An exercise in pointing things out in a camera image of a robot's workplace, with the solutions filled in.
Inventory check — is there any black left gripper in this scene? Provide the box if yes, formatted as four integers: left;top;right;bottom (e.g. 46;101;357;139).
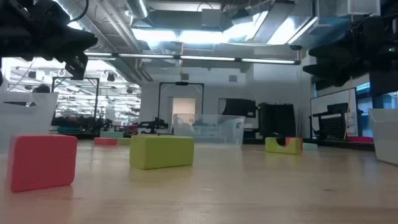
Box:
21;0;98;81

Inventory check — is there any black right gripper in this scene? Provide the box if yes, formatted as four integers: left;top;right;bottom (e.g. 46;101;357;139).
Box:
303;14;385;87

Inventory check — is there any teal rectangular block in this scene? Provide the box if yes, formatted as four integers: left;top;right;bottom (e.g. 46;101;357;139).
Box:
99;131;124;139

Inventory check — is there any thin red block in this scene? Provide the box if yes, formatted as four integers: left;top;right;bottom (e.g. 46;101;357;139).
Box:
94;138;118;146

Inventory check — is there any large red block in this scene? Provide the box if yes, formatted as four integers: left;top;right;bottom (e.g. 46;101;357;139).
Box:
8;133;78;193

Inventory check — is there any green rectangular block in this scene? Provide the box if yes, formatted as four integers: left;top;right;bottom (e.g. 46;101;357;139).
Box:
129;134;195;170

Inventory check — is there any whiteboard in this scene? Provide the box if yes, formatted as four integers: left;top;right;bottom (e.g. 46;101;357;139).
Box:
310;88;358;138

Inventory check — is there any black pegboard cart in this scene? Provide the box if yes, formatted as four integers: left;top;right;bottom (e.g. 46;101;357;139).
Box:
310;102;351;140

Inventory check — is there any long ceiling light bar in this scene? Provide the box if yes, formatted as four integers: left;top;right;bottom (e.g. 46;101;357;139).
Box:
83;51;302;65

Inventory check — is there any black cabinet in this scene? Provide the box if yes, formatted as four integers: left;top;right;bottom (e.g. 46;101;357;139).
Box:
257;102;296;139

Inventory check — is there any red bag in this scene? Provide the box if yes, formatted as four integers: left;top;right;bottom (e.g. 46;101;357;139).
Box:
346;136;374;144

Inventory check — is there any clear plastic bin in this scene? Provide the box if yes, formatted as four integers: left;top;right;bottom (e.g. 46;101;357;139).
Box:
368;108;398;166
173;113;246;147
0;91;59;153

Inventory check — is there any black monitor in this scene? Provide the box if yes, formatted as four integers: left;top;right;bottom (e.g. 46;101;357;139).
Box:
222;98;257;118

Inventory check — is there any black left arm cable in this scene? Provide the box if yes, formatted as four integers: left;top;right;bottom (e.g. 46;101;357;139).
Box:
71;0;90;22

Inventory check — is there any black gantry frame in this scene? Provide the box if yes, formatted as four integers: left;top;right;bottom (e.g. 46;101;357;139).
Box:
157;82;205;116
51;77;100;125

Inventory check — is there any yellow cable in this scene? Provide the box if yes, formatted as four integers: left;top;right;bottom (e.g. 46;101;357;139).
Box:
343;77;354;140

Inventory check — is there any silver round ventilation duct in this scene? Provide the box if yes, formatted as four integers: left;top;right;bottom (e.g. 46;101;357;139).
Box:
126;0;149;19

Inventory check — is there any black aluminium table frame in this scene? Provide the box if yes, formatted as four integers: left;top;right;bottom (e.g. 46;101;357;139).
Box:
46;132;376;152

